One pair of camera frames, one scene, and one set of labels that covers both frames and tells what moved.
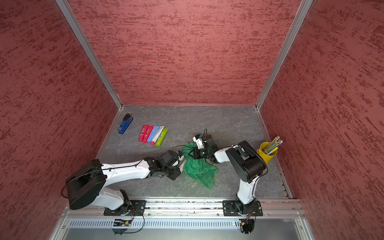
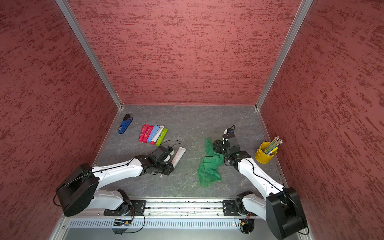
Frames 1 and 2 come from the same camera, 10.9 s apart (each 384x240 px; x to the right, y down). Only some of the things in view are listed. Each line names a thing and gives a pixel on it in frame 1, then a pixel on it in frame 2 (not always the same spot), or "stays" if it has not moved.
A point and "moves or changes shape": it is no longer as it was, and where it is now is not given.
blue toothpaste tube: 153,133 stays
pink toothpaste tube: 143,131 stays
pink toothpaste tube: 148,133 stays
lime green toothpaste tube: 162,137 stays
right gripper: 197,156 -> 217,146
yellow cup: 266,158 stays
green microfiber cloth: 199,169 moves or changes shape
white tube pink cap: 157,135 stays
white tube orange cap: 181,166 -> 178,156
